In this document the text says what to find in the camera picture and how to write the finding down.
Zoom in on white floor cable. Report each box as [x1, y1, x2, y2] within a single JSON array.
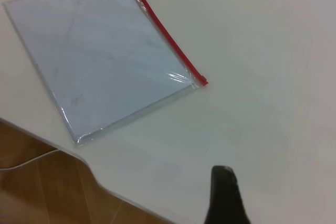
[[0, 148, 61, 172]]

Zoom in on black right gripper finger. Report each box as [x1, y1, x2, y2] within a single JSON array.
[[204, 165, 253, 224]]

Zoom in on clear plastic zipper bag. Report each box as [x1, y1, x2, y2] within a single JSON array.
[[2, 0, 209, 150]]

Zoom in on white paper sheets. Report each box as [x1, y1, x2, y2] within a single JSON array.
[[4, 0, 194, 143]]

